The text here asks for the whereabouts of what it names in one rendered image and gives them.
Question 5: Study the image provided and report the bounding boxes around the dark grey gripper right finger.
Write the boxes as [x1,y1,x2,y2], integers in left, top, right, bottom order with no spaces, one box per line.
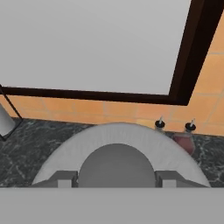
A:
[154,170,212,188]

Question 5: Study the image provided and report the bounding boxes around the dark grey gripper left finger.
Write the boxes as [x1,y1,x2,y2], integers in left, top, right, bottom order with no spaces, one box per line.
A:
[31,170,80,188]

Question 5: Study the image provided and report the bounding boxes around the red bottle with black cap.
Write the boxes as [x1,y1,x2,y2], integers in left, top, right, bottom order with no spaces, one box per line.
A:
[171,117,197,156]

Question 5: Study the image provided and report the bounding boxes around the pale bottle with black cap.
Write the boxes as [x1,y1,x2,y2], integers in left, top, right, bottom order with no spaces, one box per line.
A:
[154,115,166,135]

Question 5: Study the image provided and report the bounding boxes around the white paper towel roll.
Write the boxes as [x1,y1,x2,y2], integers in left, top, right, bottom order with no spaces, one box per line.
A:
[0,102,16,138]

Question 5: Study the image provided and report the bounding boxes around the dark framed window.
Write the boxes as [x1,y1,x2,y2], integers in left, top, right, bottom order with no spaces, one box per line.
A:
[0,0,224,107]

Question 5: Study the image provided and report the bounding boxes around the black wire towel stand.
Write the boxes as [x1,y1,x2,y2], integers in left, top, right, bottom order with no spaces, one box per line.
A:
[0,84,25,143]

